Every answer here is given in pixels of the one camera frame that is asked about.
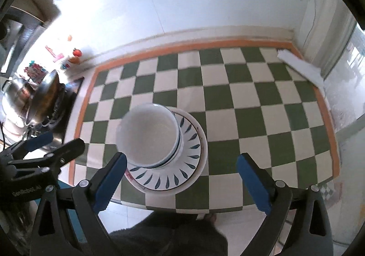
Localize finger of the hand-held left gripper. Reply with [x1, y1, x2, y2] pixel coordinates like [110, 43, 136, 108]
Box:
[8, 138, 86, 174]
[0, 133, 54, 161]

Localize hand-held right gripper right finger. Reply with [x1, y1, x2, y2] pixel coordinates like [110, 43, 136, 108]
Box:
[237, 153, 334, 256]

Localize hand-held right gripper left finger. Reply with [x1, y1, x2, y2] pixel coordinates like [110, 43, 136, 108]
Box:
[30, 152, 129, 256]

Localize white floral plate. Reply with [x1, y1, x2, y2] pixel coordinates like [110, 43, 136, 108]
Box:
[125, 106, 209, 195]

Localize plain white bowl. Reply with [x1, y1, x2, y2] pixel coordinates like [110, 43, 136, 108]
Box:
[115, 103, 181, 168]

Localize blue leaf pattern plate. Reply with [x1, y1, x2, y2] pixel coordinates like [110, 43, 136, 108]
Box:
[127, 112, 201, 191]

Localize blue rimmed white bowl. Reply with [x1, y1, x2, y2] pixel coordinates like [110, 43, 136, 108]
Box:
[128, 115, 184, 171]

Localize steel wok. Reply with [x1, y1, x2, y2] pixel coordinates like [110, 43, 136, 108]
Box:
[25, 69, 67, 127]

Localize black stove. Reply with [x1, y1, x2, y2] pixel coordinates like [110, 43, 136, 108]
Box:
[27, 77, 86, 144]

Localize steel pot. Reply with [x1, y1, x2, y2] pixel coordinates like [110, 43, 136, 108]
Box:
[2, 77, 32, 119]

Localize green white checkered mat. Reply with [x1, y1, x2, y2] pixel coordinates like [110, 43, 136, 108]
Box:
[68, 39, 341, 214]

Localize person's dark trousers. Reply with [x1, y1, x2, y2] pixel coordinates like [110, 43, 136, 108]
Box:
[108, 212, 229, 256]

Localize steel range hood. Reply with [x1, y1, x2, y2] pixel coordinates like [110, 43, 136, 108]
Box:
[0, 0, 61, 74]

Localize white wall cable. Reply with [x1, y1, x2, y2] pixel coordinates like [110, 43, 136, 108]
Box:
[303, 0, 318, 49]

